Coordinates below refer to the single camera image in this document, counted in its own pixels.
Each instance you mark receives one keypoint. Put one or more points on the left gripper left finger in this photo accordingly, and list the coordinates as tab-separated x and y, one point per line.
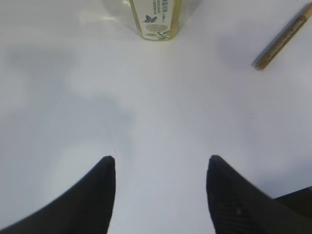
86	208

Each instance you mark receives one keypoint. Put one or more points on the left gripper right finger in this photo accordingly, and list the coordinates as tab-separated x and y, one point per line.
236	206

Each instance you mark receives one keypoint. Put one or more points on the gold glitter marker pen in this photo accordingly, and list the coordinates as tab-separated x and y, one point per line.
283	38

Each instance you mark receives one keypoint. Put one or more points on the jasmine tea bottle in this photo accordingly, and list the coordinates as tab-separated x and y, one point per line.
157	20

